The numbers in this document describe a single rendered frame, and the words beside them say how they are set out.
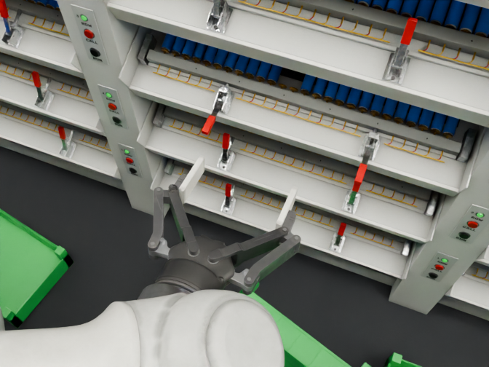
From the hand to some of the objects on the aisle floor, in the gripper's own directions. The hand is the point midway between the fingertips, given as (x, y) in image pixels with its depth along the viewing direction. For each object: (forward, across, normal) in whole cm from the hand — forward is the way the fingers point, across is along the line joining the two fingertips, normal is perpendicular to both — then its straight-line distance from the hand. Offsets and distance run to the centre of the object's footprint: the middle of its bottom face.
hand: (244, 183), depth 76 cm
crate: (+10, +13, -65) cm, 67 cm away
